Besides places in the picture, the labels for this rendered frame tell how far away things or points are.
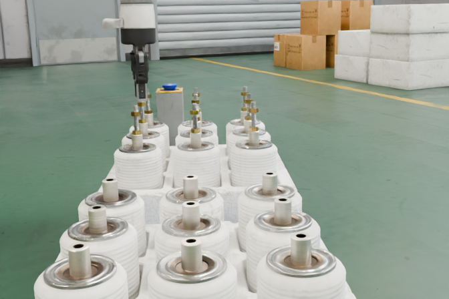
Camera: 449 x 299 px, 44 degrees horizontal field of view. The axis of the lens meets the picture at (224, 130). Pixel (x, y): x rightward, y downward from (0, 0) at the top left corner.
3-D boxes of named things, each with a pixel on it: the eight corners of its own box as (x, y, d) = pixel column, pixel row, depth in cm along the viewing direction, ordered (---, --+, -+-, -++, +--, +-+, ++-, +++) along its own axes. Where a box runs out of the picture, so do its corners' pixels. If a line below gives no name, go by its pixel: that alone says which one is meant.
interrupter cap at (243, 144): (262, 152, 108) (262, 149, 108) (228, 148, 112) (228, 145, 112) (278, 144, 114) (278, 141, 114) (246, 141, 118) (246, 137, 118)
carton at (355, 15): (371, 33, 511) (373, -1, 505) (349, 33, 503) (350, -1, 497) (353, 32, 538) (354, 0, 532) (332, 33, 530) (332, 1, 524)
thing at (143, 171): (174, 229, 117) (171, 146, 114) (144, 245, 110) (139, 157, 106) (140, 220, 123) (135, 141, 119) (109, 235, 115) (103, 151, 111)
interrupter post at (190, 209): (182, 231, 70) (180, 207, 69) (182, 225, 72) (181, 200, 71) (201, 231, 70) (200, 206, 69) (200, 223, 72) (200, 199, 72)
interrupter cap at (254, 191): (247, 204, 79) (247, 199, 79) (242, 187, 87) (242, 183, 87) (299, 201, 80) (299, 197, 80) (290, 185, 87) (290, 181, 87)
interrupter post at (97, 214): (87, 236, 69) (85, 211, 68) (90, 229, 71) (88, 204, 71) (106, 235, 69) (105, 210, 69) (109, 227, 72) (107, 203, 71)
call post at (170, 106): (160, 203, 154) (155, 93, 148) (162, 195, 161) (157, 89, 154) (186, 203, 154) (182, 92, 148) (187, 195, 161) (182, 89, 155)
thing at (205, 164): (182, 242, 111) (178, 154, 107) (171, 225, 120) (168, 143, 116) (227, 235, 113) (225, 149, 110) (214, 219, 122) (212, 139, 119)
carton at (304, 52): (325, 69, 496) (326, 35, 490) (302, 70, 488) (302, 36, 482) (308, 66, 524) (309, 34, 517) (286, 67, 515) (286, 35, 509)
